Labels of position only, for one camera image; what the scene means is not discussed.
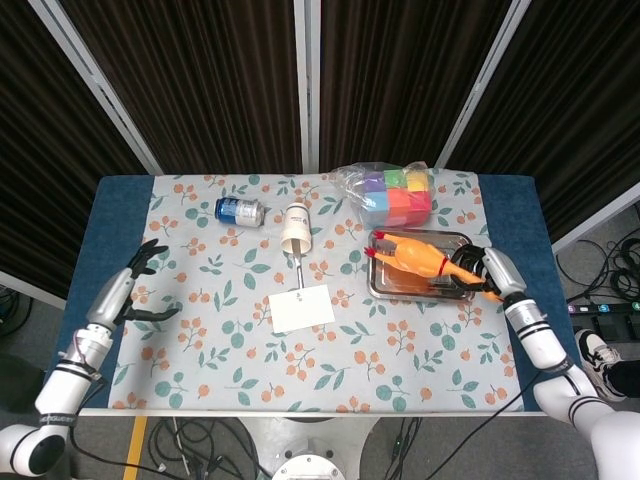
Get blue silver soda can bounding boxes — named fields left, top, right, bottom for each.
left=214, top=196, right=266, bottom=229

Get white black sneaker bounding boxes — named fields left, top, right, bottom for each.
left=573, top=328, right=625, bottom=402

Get black floor cable bundle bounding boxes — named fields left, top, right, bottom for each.
left=147, top=417, right=271, bottom=480

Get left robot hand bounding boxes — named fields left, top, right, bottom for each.
left=85, top=238, right=181, bottom=332

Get coiled black floor cables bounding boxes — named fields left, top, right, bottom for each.
left=557, top=234, right=640, bottom=304

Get stainless steel tray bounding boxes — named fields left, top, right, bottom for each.
left=365, top=228, right=477, bottom=302

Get floral printed tablecloth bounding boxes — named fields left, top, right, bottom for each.
left=108, top=173, right=525, bottom=414

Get clear plastic bag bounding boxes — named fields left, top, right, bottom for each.
left=329, top=160, right=437, bottom=232

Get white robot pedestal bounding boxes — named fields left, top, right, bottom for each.
left=239, top=416, right=377, bottom=480

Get white paper cup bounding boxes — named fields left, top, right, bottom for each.
left=279, top=202, right=315, bottom=257

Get orange rubber chicken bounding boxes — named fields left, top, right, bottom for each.
left=364, top=229, right=505, bottom=303

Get colourful foam block cube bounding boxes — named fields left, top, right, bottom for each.
left=360, top=168, right=434, bottom=230

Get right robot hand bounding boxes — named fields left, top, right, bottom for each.
left=427, top=243, right=527, bottom=304

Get dark corrugated partition panel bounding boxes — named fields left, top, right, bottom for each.
left=0, top=0, right=151, bottom=296
left=319, top=0, right=516, bottom=171
left=439, top=0, right=640, bottom=241
left=59, top=0, right=304, bottom=174

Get blue table cover cloth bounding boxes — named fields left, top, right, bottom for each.
left=47, top=173, right=584, bottom=414

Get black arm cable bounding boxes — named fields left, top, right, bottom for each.
left=479, top=374, right=541, bottom=420
left=67, top=374, right=151, bottom=474

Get white paper card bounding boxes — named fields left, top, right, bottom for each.
left=267, top=284, right=336, bottom=335

